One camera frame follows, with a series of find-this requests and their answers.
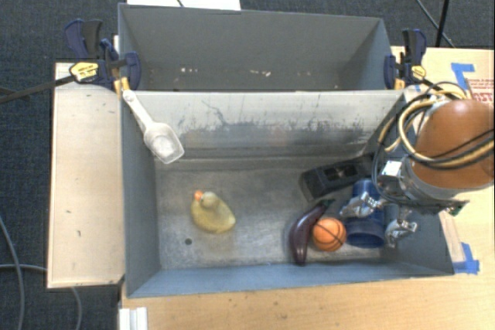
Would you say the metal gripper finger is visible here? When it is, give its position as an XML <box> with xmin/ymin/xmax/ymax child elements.
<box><xmin>384</xmin><ymin>207</ymin><xmax>419</xmax><ymax>250</ymax></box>
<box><xmin>340</xmin><ymin>192</ymin><xmax>386</xmax><ymax>219</ymax></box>

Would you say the blue plastic cup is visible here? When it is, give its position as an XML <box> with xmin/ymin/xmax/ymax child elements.
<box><xmin>344</xmin><ymin>178</ymin><xmax>388</xmax><ymax>250</ymax></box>

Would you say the black plastic box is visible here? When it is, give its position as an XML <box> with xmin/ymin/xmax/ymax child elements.
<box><xmin>300</xmin><ymin>159</ymin><xmax>377</xmax><ymax>202</ymax></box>

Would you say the orange toy basketball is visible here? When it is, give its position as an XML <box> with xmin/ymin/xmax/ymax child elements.
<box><xmin>311</xmin><ymin>216</ymin><xmax>348</xmax><ymax>253</ymax></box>

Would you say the purple toy eggplant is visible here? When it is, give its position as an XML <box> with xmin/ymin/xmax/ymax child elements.
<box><xmin>288</xmin><ymin>199</ymin><xmax>336</xmax><ymax>267</ymax></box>

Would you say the grey metal bin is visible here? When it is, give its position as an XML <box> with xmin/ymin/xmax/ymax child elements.
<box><xmin>117</xmin><ymin>2</ymin><xmax>456</xmax><ymax>300</ymax></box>

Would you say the yellow rubber duck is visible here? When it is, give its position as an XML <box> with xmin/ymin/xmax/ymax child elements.
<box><xmin>189</xmin><ymin>189</ymin><xmax>237</xmax><ymax>235</ymax></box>

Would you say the white plastic scoop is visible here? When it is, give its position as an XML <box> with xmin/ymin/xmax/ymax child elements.
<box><xmin>121</xmin><ymin>89</ymin><xmax>186</xmax><ymax>165</ymax></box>

